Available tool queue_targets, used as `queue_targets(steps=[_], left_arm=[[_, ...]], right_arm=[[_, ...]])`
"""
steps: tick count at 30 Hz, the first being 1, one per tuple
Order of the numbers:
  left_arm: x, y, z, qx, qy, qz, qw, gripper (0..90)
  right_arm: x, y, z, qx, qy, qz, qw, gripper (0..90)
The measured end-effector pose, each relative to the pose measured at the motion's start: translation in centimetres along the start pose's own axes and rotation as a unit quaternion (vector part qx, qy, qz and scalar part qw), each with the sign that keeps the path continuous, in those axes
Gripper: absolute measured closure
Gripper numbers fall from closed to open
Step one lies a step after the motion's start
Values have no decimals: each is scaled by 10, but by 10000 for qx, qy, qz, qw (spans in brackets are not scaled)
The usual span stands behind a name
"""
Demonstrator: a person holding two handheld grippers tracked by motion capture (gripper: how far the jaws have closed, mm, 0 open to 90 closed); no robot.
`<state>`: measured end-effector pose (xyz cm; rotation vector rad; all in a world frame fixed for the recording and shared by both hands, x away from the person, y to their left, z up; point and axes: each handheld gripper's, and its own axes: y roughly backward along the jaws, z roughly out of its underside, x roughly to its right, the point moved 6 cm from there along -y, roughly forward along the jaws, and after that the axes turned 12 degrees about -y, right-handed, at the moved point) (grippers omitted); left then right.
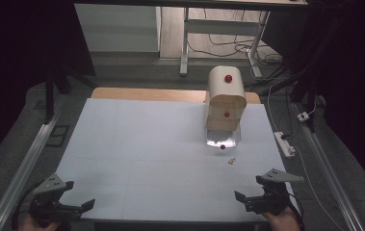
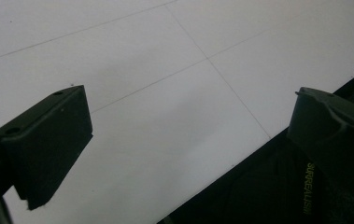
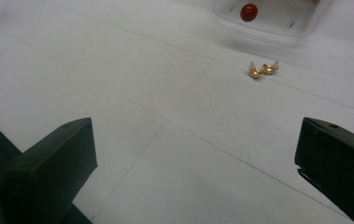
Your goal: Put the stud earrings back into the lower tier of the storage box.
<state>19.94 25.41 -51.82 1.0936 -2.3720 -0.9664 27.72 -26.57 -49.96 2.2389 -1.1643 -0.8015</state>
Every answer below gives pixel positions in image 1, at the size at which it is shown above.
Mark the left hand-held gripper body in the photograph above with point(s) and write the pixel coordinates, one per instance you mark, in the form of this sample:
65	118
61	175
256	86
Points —
46	205

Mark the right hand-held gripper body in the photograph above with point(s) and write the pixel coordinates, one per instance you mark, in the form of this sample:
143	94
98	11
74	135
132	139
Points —
271	202

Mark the small gold trinket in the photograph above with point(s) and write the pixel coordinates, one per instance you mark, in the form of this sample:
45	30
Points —
231	161

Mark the drawer with red knob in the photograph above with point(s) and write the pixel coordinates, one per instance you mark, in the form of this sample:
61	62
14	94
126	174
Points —
221	138

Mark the white mini drawer cabinet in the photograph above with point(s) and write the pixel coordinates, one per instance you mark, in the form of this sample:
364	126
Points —
226	93

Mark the person's right hand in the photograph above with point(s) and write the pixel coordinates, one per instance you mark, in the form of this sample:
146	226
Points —
284	223

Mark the person's left hand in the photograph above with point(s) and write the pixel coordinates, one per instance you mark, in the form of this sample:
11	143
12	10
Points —
31	225

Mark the white power strip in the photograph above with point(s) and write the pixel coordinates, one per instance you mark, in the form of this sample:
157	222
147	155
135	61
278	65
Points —
284	145

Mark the small white adapter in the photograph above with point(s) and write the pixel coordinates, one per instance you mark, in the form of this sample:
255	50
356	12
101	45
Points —
303	116

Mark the pale blue table sheet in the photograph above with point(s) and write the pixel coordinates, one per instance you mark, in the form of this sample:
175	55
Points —
144	154

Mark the black metal stand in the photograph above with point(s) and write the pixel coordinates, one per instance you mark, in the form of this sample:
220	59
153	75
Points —
49	96
308	86

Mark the wooden table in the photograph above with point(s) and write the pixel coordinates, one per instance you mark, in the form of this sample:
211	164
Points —
144	93

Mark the grey white cabinet panel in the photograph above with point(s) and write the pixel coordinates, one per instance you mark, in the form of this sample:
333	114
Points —
116	27

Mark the aluminium rail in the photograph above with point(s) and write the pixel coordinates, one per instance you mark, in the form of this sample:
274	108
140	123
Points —
331	173
22	173

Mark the white metal frame desk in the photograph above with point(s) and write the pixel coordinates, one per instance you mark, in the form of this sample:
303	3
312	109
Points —
221	27

